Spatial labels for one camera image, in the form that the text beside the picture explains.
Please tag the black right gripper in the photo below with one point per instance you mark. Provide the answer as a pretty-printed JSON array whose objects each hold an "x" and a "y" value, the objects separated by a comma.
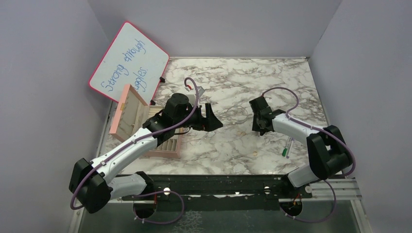
[{"x": 256, "y": 128}]

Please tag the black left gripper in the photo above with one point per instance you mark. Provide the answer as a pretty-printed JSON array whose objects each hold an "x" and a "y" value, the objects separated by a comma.
[{"x": 210, "y": 123}]

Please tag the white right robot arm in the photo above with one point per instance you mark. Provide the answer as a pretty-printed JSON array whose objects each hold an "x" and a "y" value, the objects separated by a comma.
[{"x": 326, "y": 152}]

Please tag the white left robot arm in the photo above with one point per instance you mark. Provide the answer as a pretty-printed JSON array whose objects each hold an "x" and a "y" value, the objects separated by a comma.
[{"x": 94, "y": 183}]

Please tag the pink jewelry box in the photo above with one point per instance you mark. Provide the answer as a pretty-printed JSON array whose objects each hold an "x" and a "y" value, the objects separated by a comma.
[{"x": 132, "y": 111}]

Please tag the green marker pen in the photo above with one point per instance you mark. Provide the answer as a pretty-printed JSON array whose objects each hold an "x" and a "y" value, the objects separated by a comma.
[{"x": 287, "y": 147}]

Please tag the pink framed whiteboard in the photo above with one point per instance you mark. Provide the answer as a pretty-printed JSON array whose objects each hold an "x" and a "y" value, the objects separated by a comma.
[{"x": 132, "y": 58}]

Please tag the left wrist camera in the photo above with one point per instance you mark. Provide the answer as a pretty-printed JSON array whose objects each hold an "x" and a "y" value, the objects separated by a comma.
[{"x": 191, "y": 94}]

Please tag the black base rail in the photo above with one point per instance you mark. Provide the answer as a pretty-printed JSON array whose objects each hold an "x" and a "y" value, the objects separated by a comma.
[{"x": 218, "y": 192}]

